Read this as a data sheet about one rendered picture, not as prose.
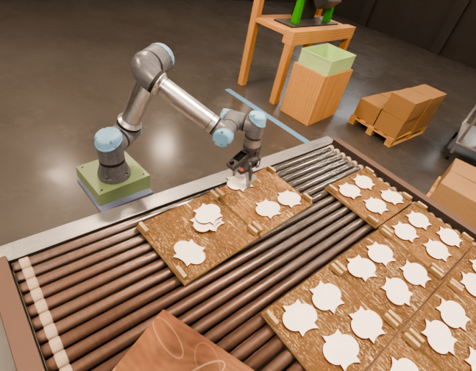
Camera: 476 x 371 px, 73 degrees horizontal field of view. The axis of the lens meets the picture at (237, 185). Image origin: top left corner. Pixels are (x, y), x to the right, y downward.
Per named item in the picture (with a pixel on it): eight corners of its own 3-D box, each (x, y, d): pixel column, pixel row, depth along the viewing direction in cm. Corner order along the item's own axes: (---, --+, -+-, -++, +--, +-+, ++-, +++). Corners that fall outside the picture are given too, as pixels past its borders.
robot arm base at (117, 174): (93, 170, 157) (90, 153, 151) (123, 162, 164) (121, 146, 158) (104, 188, 148) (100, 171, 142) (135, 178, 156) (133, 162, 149)
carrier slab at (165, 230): (136, 227, 137) (136, 224, 136) (210, 193, 162) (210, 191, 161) (185, 286, 120) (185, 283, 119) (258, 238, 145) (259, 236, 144)
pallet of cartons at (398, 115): (424, 132, 505) (449, 93, 464) (395, 151, 437) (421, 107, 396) (379, 108, 544) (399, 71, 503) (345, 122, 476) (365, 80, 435)
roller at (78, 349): (45, 364, 97) (43, 357, 94) (376, 180, 209) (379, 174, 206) (51, 377, 94) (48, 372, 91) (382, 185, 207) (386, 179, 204)
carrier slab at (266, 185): (212, 193, 163) (212, 191, 162) (265, 169, 188) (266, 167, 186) (260, 238, 146) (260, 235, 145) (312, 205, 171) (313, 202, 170)
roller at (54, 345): (41, 349, 99) (37, 342, 96) (369, 176, 212) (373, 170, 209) (45, 363, 97) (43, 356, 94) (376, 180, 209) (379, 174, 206)
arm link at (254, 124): (250, 107, 136) (269, 112, 135) (245, 129, 143) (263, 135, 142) (246, 114, 130) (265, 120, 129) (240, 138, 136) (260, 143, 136)
